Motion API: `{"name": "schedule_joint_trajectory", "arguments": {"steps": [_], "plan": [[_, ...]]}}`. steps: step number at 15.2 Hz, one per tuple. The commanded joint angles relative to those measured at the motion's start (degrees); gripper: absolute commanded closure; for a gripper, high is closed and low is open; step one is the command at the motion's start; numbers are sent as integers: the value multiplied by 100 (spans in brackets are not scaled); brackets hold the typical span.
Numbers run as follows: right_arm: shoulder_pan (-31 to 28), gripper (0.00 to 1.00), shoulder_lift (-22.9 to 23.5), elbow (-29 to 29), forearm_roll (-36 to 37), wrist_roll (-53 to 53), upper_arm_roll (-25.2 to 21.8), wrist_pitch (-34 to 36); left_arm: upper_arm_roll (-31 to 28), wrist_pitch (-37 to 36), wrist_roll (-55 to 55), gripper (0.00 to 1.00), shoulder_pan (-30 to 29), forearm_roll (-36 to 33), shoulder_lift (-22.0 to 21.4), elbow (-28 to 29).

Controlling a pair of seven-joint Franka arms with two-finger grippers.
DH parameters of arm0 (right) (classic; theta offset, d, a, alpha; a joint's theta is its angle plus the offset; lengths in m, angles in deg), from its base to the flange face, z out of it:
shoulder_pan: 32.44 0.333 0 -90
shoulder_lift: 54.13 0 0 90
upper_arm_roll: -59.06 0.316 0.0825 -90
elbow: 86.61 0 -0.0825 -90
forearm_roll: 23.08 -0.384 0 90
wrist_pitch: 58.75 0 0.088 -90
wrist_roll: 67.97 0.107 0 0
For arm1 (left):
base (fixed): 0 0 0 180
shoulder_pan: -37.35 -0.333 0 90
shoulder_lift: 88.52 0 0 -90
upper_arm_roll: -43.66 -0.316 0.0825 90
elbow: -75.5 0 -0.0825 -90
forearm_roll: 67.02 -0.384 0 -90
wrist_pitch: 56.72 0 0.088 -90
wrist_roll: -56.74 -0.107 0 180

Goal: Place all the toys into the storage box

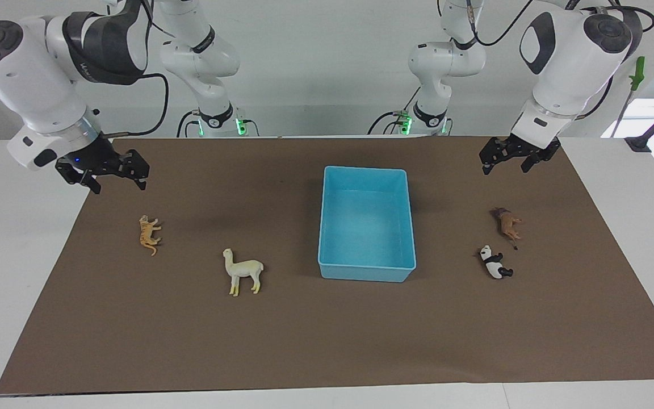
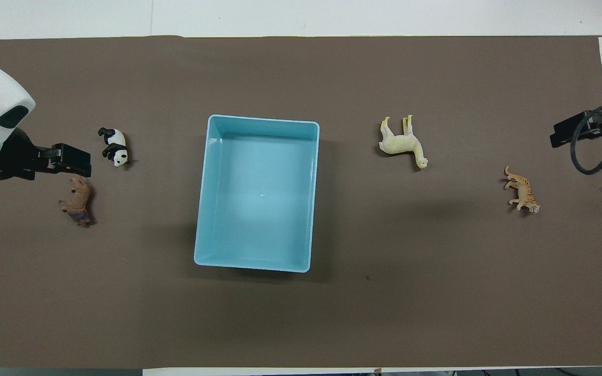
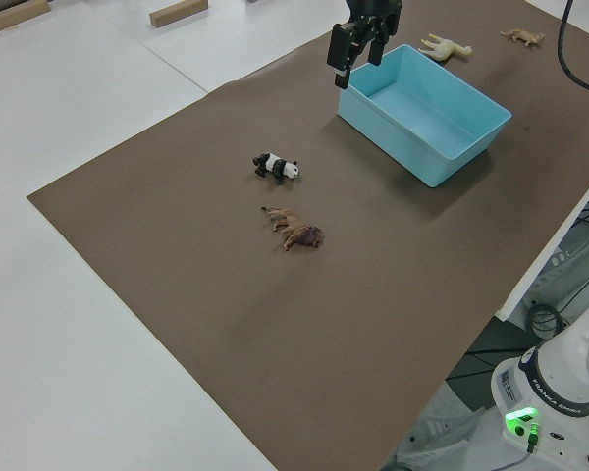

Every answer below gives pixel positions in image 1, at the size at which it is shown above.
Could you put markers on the black and white panda toy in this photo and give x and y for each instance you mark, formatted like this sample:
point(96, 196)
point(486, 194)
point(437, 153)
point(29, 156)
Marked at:
point(494, 264)

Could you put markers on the orange tiger toy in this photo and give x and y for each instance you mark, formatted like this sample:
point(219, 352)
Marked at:
point(148, 233)

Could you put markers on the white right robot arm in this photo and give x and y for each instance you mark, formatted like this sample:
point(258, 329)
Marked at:
point(20, 74)

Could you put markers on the light blue storage box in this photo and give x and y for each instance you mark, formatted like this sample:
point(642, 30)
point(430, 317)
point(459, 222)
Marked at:
point(367, 227)

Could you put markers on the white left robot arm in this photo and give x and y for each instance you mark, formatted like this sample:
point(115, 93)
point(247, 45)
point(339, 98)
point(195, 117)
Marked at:
point(565, 74)

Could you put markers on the brown table mat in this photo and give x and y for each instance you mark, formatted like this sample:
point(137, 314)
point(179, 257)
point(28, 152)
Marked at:
point(304, 341)

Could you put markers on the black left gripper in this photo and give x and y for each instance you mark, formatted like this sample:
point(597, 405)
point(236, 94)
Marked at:
point(517, 147)

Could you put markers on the cream alpaca toy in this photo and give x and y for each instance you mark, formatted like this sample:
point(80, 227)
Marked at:
point(242, 270)

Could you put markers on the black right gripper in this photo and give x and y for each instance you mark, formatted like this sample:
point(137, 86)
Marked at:
point(103, 162)

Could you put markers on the brown lion toy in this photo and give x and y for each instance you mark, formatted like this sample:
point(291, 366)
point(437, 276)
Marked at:
point(507, 222)

